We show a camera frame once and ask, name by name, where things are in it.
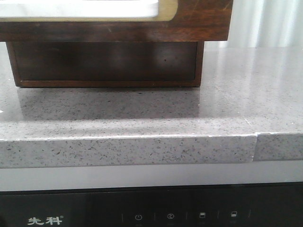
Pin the white curtain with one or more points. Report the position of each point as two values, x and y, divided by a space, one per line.
265 23

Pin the black built-in appliance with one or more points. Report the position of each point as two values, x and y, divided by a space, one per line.
238 205

